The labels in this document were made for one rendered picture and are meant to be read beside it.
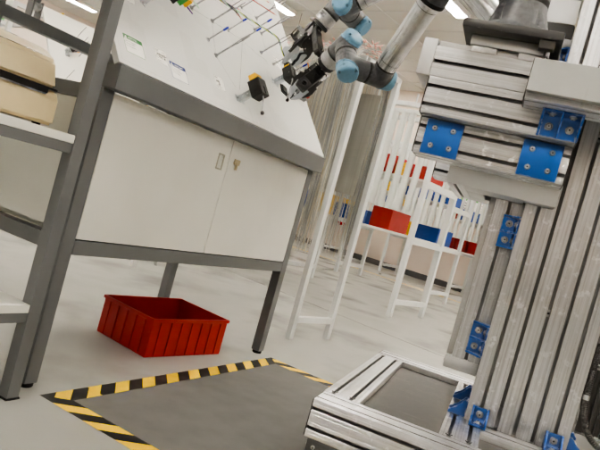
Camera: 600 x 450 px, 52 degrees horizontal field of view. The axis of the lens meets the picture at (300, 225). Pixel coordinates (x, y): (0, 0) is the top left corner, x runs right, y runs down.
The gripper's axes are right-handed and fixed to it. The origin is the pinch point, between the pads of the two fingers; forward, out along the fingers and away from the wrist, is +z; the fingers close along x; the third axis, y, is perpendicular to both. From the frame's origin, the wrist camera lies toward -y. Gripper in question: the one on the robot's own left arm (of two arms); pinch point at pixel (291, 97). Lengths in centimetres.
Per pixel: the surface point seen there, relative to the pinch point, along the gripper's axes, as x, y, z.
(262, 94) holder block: 5.1, -30.2, -12.2
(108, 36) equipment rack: 34, -84, -28
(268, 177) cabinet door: -16.8, -19.7, 18.0
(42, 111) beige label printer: 30, -104, -15
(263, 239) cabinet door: -34, -26, 35
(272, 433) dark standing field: -71, -98, 14
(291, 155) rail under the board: -16.5, -10.1, 10.4
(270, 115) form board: -0.5, -12.9, 3.4
